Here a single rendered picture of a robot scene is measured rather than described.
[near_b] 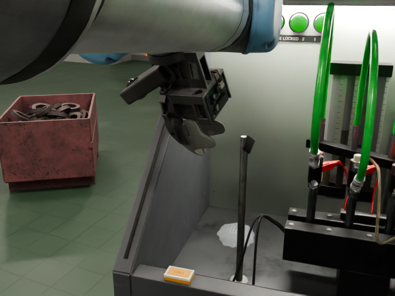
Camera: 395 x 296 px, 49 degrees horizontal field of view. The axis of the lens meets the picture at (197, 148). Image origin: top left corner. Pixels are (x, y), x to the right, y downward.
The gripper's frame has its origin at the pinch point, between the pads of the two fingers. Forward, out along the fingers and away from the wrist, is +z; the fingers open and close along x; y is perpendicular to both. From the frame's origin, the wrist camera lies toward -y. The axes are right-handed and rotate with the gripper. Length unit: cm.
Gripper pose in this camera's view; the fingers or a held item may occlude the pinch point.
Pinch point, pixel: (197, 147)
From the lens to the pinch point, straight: 73.9
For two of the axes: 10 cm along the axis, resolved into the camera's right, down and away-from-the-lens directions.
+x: 4.5, -6.7, 5.9
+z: 2.8, 7.4, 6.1
